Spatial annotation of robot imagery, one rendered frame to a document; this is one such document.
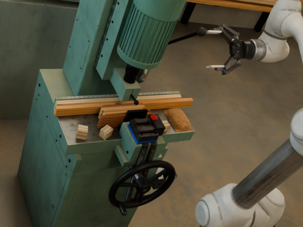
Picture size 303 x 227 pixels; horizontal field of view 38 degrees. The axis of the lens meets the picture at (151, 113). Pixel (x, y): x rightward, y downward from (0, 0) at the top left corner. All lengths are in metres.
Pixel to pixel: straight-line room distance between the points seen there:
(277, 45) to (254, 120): 2.04
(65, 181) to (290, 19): 1.14
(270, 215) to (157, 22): 0.91
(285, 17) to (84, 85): 0.90
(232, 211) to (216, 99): 2.22
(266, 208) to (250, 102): 2.29
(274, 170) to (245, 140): 2.06
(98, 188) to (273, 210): 0.76
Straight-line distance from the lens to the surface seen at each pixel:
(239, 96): 4.09
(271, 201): 1.91
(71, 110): 1.80
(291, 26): 1.84
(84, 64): 1.94
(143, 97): 1.95
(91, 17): 1.87
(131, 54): 1.65
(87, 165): 1.85
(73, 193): 1.99
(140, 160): 1.76
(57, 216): 2.11
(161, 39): 1.61
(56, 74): 2.17
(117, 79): 1.82
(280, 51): 1.94
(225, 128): 3.63
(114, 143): 1.80
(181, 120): 1.96
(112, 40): 1.78
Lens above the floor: 2.13
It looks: 39 degrees down
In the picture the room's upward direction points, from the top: 24 degrees clockwise
